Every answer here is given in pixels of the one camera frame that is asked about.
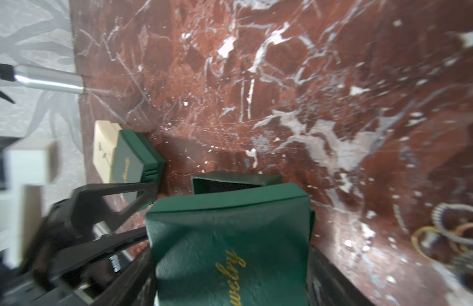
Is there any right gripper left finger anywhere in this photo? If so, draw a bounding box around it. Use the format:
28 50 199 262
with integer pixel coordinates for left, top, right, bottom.
91 247 157 305

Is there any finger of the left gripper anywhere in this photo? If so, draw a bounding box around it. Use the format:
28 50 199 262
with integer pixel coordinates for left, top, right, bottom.
29 228 148 283
46 182 158 237

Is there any thin silver crystal ring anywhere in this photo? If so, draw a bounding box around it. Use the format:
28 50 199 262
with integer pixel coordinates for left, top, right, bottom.
431 202 473 247

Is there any green bow box lid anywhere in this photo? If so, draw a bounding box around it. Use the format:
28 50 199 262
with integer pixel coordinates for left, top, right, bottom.
112 130 166 193

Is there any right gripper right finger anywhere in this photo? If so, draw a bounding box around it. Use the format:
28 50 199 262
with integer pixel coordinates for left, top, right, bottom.
308 247 374 306

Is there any rose gold ring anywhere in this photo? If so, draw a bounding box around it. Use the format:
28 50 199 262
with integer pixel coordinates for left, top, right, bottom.
448 222 473 253

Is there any cream lotus box lid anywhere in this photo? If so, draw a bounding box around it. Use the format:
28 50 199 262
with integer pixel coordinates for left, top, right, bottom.
93 121 122 184

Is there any green jewelry box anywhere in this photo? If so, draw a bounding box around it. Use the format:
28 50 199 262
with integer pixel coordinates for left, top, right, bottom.
145 183 312 305

